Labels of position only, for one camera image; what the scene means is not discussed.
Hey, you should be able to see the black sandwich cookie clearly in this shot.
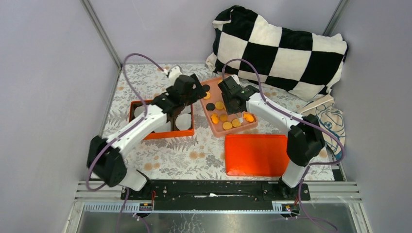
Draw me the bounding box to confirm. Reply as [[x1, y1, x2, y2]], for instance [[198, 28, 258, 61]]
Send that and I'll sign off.
[[206, 103, 216, 112], [202, 84, 210, 92]]

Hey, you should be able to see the pink cookie tray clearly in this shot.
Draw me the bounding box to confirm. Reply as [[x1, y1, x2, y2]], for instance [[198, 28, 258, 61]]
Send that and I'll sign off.
[[200, 77, 258, 137]]

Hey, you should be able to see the swirl butter cookie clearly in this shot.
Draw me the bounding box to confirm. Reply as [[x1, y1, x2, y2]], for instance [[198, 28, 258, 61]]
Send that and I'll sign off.
[[219, 114, 228, 122]]

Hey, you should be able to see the orange compartment box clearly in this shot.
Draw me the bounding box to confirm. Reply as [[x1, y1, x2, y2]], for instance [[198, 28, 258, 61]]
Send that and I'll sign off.
[[129, 100, 195, 140]]

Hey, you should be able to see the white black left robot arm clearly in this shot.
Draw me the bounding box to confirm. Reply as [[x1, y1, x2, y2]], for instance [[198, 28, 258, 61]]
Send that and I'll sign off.
[[86, 74, 206, 200]]

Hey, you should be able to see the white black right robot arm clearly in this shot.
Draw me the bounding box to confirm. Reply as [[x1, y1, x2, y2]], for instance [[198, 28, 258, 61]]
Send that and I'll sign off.
[[218, 75, 326, 200]]

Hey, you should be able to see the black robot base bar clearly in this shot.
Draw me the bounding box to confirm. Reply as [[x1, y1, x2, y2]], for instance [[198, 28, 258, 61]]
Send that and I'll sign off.
[[120, 180, 311, 211]]

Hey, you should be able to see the round yellow biscuit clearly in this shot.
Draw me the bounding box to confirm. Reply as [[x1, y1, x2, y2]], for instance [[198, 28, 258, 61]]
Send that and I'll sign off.
[[222, 121, 233, 130], [204, 92, 211, 100], [231, 118, 241, 128], [215, 101, 224, 110]]

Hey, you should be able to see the white paper cupcake liner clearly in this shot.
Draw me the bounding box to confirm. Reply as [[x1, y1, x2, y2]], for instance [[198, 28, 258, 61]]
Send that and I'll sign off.
[[180, 105, 192, 115], [133, 105, 145, 118], [175, 114, 192, 131]]

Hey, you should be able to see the orange fish-shaped cookie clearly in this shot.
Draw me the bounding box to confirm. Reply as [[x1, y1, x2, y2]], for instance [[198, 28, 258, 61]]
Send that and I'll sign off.
[[243, 113, 255, 123], [210, 114, 220, 124]]

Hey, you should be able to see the orange box lid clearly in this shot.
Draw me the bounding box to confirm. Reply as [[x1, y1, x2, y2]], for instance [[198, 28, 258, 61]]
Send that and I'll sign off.
[[224, 134, 289, 177]]

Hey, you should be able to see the black white checkered pillow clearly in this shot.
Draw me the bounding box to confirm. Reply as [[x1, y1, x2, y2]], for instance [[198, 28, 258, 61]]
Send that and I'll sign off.
[[206, 5, 348, 101]]

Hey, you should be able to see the cream blue printed cloth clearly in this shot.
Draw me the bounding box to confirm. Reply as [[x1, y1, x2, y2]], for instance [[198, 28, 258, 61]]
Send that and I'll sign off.
[[297, 95, 346, 145]]

